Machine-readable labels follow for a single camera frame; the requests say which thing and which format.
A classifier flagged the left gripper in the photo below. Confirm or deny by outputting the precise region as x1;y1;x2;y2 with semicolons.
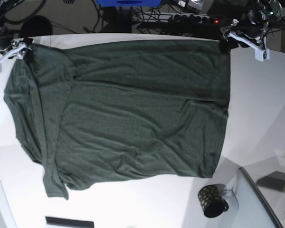
220;20;270;61

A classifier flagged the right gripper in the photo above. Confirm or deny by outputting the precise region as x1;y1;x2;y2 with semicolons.
0;30;32;73

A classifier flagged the dark green t-shirt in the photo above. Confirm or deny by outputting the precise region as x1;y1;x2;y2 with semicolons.
4;40;231;199

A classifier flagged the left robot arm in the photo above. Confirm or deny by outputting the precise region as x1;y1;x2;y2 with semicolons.
219;0;284;62

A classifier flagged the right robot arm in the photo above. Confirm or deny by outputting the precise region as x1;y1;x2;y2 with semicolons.
0;0;46;73

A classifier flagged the black power strip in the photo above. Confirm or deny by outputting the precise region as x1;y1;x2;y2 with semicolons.
133;11;221;25

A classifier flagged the blue box with oval hole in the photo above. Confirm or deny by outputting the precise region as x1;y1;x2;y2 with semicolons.
96;0;161;7

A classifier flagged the grey metal side table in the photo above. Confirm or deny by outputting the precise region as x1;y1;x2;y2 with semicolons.
234;167;285;228

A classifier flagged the black mug with gold dots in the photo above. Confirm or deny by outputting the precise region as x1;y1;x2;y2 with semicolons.
198;185;229;219

